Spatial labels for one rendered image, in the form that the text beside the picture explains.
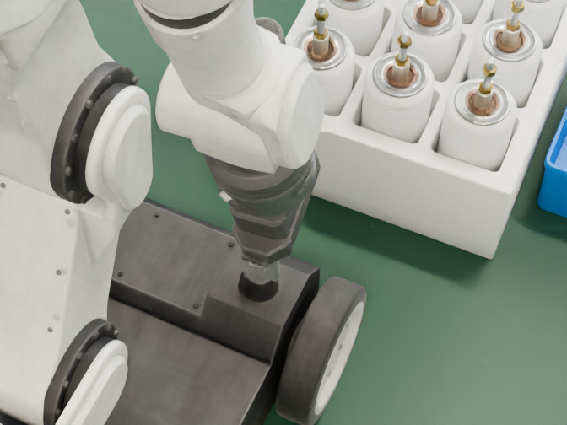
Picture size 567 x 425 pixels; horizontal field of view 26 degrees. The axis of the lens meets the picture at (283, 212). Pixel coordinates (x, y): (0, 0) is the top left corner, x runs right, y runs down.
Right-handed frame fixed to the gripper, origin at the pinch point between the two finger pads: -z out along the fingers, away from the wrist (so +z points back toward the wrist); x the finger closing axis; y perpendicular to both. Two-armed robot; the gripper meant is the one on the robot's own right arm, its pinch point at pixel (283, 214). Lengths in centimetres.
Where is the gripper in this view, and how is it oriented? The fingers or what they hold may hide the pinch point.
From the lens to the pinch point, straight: 118.1
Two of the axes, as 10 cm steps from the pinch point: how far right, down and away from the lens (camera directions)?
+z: -1.3, -3.5, -9.3
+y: -9.4, -2.5, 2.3
